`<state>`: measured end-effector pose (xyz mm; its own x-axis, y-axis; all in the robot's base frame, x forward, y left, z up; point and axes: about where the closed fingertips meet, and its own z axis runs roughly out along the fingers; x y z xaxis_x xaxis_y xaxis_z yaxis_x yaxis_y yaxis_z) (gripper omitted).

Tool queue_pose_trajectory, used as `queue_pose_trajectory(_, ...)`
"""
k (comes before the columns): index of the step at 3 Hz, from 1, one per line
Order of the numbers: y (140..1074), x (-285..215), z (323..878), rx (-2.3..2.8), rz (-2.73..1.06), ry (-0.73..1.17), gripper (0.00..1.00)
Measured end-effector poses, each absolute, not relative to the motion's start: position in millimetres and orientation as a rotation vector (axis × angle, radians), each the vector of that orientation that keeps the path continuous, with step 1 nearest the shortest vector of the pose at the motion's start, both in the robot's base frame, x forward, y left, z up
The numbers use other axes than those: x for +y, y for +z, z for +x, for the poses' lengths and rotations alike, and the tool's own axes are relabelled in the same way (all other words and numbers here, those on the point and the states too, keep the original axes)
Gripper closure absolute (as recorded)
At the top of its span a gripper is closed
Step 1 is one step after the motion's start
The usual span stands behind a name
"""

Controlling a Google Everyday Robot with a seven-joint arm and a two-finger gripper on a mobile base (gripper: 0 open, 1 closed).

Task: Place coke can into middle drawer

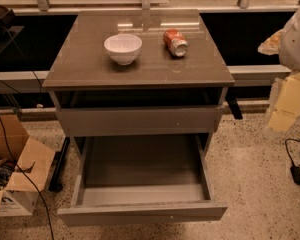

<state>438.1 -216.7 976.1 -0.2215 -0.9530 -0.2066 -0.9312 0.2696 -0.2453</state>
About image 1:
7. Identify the grey drawer cabinet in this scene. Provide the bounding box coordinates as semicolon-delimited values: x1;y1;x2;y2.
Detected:
43;10;234;152

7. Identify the black cable on floor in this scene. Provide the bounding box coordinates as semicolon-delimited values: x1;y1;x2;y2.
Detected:
0;73;56;240

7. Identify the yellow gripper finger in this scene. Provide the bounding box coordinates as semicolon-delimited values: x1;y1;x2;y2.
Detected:
265;73;300;137
258;30;282;55

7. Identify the dark chair at left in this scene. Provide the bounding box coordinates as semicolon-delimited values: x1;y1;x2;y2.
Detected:
0;5;24;54

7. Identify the open cardboard box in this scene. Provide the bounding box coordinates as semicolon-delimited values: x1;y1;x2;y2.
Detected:
0;115;55;217

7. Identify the open grey middle drawer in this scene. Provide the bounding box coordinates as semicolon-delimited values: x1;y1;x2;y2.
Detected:
58;133;227;226

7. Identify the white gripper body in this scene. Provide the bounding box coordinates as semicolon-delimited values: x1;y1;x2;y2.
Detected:
279;7;300;71

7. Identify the white ceramic bowl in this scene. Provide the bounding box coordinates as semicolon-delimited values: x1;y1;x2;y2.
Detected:
104;34;142;65

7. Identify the closed grey top drawer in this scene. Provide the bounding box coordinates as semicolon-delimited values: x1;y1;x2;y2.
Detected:
56;106;223;137

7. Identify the red coke can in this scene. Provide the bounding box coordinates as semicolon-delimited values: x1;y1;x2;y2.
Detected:
163;29;188;57

